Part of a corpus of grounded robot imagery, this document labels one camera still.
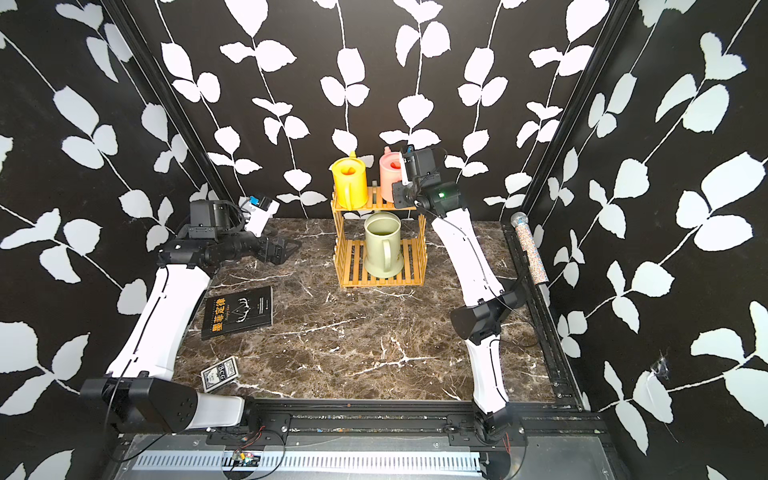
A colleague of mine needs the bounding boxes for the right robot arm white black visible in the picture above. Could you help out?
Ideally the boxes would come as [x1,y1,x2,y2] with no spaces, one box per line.
[393,173,525,444]

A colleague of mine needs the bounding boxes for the white perforated rail strip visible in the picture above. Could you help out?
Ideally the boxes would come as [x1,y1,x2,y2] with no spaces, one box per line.
[130,450,482,475]

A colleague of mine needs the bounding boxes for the wooden slatted two-tier shelf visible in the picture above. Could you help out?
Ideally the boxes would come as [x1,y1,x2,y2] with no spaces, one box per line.
[331,185,428,288]

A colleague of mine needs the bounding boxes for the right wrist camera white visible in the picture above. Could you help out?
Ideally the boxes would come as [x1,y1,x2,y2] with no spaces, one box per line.
[401,145,441,188]

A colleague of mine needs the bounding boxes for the green watering can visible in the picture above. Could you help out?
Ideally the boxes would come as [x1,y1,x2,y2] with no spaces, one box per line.
[364,212,404,278]

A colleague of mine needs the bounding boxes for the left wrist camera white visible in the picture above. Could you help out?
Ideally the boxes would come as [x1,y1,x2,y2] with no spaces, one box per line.
[238,196,280,237]

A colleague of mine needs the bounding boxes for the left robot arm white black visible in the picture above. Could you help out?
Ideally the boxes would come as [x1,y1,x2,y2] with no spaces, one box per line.
[80,231,302,434]

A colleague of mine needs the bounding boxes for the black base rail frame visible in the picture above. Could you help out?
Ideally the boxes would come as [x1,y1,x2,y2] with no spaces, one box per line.
[243,398,609,450]

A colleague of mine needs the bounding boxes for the black book yellow title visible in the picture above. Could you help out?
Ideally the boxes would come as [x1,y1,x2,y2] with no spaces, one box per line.
[201,286,274,340]

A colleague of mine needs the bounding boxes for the pink watering can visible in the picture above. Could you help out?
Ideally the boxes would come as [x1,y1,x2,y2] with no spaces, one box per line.
[379,146,402,203]

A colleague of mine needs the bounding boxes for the yellow watering can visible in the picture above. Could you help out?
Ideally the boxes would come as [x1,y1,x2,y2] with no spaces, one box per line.
[330,151,368,211]

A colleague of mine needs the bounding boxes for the sprinkle-patterned microphone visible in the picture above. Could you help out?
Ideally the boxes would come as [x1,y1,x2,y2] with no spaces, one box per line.
[510,212,549,285]

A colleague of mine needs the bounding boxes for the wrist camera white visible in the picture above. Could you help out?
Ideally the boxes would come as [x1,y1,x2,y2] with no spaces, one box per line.
[238,196,280,237]
[401,145,441,188]

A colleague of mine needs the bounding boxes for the small green circuit board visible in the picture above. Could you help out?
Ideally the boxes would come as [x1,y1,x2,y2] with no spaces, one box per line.
[230,452,261,470]

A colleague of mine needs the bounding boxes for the playing card deck box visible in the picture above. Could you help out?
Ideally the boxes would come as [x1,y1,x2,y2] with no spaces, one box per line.
[200,356,240,393]

